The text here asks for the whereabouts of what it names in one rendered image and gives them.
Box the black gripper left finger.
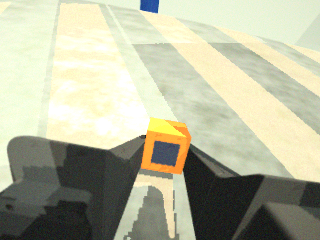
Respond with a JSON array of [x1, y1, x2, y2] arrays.
[[6, 134, 146, 240]]

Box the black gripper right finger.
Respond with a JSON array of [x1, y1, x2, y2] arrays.
[[183, 143, 320, 240]]

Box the orange block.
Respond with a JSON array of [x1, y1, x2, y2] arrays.
[[141, 117, 191, 175]]

